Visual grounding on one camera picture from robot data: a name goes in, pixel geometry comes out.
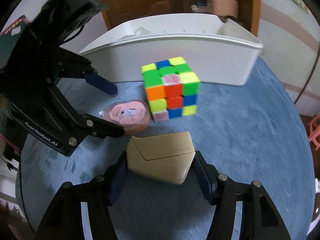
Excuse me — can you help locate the pink correction tape dispenser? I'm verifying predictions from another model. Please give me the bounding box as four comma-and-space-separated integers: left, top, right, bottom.
99, 99, 151, 135

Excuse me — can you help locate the multicolour Rubik's cube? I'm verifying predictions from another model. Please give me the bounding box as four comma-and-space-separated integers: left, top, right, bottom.
141, 56, 201, 122

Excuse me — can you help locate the beige angular box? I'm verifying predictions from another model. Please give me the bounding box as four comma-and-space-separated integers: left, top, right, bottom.
126, 131, 195, 185

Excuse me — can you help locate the blue fuzzy table cover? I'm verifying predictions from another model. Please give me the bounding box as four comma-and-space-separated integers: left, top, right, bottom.
16, 59, 315, 239

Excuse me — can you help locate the pink plastic stool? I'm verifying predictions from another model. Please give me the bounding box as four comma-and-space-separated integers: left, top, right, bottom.
308, 115, 320, 150

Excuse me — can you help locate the white plastic storage bin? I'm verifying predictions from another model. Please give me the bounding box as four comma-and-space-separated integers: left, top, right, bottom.
80, 14, 264, 86

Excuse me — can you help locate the green chalkboard pink frame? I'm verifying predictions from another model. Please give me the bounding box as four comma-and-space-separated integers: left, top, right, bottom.
0, 15, 29, 69

